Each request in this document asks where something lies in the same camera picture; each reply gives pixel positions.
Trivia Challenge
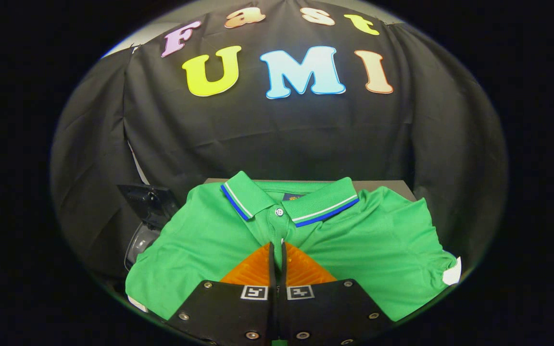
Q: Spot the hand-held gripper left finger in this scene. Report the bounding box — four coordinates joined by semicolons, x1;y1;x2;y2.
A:
165;242;278;346

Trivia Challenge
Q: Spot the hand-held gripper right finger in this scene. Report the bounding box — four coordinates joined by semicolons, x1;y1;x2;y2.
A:
277;242;395;346

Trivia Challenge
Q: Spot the green polo shirt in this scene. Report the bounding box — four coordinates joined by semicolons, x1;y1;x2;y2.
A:
126;171;458;321

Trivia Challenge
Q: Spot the beige cabinet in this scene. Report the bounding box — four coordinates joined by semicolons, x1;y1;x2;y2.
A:
204;178;417;201

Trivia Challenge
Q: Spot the black backdrop cloth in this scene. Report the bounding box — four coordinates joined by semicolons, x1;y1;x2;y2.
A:
50;0;508;284

